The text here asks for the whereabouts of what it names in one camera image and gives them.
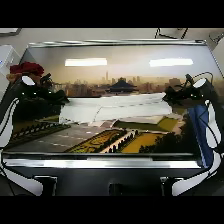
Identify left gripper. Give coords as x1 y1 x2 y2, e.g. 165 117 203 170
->
42 88 71 104

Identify white garment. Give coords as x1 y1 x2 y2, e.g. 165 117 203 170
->
58 92 174 125

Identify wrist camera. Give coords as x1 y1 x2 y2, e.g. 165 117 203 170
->
39 72 54 88
184 73 196 90

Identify red garment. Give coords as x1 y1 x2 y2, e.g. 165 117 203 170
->
9 61 46 77

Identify brown garment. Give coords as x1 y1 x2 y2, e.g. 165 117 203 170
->
6 72 25 84

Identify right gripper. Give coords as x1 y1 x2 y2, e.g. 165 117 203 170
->
162 86 192 103

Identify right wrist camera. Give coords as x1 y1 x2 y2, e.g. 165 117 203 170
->
184 73 196 90

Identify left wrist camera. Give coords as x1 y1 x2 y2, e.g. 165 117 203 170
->
39 72 54 88

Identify blue garment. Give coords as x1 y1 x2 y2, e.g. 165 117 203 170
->
186 104 215 168

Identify black cable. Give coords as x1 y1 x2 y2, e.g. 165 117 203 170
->
190 70 215 84

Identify silver frame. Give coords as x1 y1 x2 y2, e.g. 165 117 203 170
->
0 152 224 197

